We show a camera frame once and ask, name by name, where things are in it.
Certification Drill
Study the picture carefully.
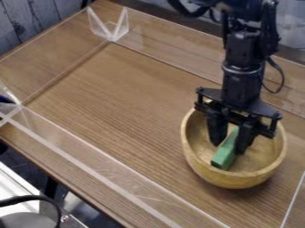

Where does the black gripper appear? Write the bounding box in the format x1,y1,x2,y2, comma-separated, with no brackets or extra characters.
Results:
194,63,282,155

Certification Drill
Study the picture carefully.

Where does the green rectangular block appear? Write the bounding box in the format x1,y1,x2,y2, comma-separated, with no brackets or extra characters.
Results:
212,127,238,171

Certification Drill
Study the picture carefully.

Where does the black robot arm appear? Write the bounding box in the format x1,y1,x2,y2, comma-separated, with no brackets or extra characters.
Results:
167,0,282,154

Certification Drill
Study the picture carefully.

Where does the light wooden bowl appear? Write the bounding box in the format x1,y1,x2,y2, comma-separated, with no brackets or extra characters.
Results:
179,109,288,189

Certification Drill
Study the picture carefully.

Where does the clear acrylic right panel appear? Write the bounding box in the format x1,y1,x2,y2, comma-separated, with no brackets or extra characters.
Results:
280,172,305,228

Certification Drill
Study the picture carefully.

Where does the clear acrylic front wall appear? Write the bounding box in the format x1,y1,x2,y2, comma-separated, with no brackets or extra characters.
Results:
0,86,229,228

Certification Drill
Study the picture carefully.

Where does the clear acrylic corner bracket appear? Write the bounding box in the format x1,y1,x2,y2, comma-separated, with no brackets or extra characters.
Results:
87,7,129,42

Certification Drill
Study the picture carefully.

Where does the black cable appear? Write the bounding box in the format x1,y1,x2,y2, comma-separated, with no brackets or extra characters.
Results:
0,194,63,228

